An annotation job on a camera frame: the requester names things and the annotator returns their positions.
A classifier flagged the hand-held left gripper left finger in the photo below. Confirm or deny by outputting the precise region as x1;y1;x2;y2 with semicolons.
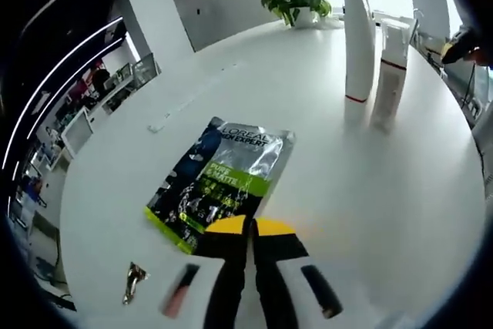
157;214;252;329

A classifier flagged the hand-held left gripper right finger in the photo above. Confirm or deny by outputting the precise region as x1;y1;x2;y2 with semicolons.
252;217;350;329

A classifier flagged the green black skincare sachet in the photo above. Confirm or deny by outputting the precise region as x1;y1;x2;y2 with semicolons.
144;116;296;255

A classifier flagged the white skincare tube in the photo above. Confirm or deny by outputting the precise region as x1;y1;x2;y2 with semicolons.
337;0;377;124

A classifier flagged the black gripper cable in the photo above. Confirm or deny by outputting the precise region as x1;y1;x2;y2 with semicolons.
461;62;478;109

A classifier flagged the white skincare bottle clear cap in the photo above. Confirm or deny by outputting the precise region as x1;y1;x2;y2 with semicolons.
370;18;412;132

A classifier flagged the grey office chair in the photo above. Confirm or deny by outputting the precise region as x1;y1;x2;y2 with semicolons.
132;53;161;87

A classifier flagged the gold skincare sachet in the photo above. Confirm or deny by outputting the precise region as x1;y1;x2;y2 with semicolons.
122;261;150;305

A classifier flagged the white office chair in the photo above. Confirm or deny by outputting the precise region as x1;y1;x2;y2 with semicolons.
61;107;96;156

